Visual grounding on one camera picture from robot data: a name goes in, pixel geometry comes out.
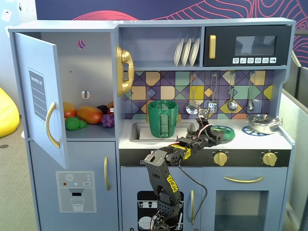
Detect white toy plate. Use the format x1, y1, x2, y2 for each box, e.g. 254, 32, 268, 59
181, 38, 193, 67
173, 38, 185, 67
188, 38, 201, 67

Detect black toy microwave door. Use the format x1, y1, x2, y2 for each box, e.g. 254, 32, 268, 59
203, 25, 293, 67

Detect gold fridge door handle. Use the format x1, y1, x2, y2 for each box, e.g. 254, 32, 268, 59
46, 101, 61, 149

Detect green bumpy toy fruit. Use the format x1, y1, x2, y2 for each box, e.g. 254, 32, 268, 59
65, 116, 88, 131

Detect green plastic recipient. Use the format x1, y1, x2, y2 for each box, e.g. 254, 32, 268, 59
147, 100, 180, 139

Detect gold toy telephone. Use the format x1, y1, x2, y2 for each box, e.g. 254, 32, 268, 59
115, 46, 135, 98

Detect blue shopping list fridge door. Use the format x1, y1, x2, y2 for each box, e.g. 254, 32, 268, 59
13, 32, 68, 170

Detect gray toy sink basin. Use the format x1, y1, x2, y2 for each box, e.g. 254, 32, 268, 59
130, 121, 198, 143

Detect orange toy mango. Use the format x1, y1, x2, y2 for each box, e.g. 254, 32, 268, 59
77, 105, 104, 125

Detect gold dishwasher door handle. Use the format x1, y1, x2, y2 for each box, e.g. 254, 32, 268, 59
190, 190, 195, 223

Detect steel slotted spatula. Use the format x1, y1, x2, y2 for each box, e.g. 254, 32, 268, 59
207, 72, 218, 114

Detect small wrist camera board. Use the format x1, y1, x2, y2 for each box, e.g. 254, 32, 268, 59
196, 107, 210, 121

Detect gold oven door handle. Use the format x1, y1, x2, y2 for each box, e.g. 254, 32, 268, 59
223, 176, 265, 184

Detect gold stove knob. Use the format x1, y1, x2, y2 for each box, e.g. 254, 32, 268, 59
213, 151, 229, 167
262, 151, 278, 167

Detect steel spoon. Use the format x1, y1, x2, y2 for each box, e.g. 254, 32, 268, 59
247, 71, 256, 112

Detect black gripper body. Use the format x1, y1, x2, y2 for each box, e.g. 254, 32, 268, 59
204, 129, 225, 145

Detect purple toy grapes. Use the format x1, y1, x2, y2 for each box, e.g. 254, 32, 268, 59
101, 114, 115, 128

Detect gray desk divider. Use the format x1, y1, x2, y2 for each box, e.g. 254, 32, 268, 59
280, 86, 308, 231

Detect steel ladle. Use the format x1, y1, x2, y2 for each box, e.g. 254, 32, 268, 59
227, 71, 238, 112

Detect steel pot lid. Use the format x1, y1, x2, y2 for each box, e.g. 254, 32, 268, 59
247, 114, 278, 124

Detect white wall paper note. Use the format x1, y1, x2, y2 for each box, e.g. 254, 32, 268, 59
0, 9, 12, 23

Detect gold freezer door handle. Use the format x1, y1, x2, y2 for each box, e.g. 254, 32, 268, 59
103, 156, 111, 192

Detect red orange toy peach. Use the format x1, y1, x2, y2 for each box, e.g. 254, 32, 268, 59
63, 101, 78, 119

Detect dark toy grapes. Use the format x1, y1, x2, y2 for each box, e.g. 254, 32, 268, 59
96, 104, 109, 115

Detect yellow beanbag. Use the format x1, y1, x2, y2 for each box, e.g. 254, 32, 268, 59
0, 87, 20, 139

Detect steel toy pot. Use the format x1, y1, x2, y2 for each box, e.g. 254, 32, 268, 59
245, 117, 283, 135

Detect blue toy kitchen unit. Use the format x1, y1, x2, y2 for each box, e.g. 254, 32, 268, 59
8, 18, 296, 231

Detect steel slotted skimmer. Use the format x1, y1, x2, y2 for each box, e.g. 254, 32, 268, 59
185, 73, 201, 115

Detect green toy plate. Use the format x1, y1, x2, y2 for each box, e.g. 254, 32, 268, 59
211, 124, 236, 141

